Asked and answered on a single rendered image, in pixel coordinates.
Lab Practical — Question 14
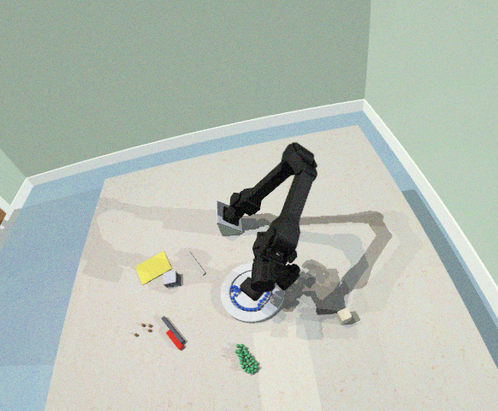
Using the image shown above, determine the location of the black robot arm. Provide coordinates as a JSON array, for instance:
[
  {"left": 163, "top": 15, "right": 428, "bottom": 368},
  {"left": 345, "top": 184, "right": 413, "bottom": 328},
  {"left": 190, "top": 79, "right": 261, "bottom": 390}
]
[{"left": 222, "top": 142, "right": 317, "bottom": 293}]

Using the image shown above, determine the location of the yellow flat rectangle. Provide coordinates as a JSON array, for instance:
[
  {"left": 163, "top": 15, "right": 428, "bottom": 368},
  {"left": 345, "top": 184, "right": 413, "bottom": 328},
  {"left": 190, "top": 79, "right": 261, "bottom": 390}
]
[{"left": 135, "top": 251, "right": 172, "bottom": 285}]

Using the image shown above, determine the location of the small cream cube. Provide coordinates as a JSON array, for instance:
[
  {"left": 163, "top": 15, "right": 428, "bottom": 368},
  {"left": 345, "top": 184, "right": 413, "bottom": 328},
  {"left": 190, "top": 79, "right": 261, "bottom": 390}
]
[{"left": 336, "top": 307, "right": 352, "bottom": 325}]

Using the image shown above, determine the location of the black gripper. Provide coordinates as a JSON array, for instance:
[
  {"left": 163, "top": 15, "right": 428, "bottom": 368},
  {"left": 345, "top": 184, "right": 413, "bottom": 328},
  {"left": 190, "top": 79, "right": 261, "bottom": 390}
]
[{"left": 240, "top": 250, "right": 297, "bottom": 301}]

